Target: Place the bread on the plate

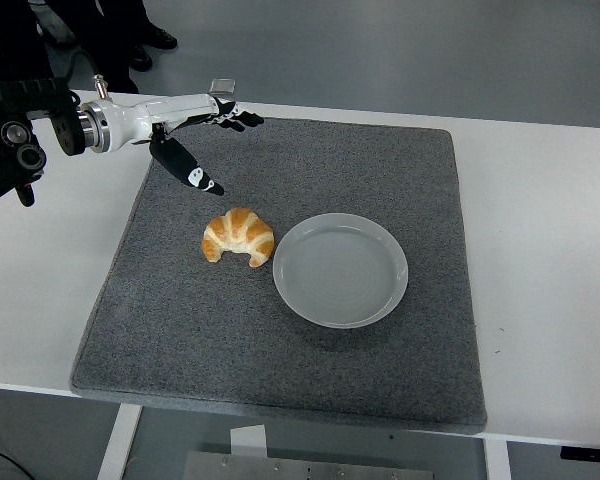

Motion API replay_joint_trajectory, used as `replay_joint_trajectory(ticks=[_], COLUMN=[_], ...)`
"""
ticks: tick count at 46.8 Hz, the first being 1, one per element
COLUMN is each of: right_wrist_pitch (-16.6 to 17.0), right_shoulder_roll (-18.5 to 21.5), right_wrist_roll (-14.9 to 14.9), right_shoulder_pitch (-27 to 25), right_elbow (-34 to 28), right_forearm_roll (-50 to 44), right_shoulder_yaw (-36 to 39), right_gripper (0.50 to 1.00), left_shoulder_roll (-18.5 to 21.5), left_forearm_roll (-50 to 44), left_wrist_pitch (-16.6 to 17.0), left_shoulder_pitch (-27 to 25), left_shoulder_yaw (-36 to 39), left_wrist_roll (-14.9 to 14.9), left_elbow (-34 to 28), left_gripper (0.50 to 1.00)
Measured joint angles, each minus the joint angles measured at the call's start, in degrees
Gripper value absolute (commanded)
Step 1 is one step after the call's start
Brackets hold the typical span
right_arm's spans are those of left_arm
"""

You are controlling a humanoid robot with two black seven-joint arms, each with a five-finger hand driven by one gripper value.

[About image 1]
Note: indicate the golden croissant bread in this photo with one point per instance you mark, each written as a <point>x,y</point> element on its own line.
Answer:
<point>240,230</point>

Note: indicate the white table leg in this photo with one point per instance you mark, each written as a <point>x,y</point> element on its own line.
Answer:
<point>117,445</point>
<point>497,462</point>

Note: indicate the black table control panel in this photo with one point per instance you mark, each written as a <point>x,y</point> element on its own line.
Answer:
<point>590,453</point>

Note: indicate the round grey plate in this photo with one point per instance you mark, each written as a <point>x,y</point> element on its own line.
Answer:
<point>340,280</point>

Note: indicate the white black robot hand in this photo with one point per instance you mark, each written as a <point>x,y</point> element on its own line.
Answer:
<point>140,117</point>

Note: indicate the grey felt mat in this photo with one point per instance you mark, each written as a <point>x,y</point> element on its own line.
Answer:
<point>230,350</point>

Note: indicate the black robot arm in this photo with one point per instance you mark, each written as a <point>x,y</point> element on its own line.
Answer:
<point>10,135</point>

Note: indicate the small clear square floor cover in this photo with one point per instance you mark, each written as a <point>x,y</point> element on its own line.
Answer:
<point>224,86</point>

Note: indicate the grey metal plate with screws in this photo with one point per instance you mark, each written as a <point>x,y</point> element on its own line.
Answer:
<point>280,467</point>

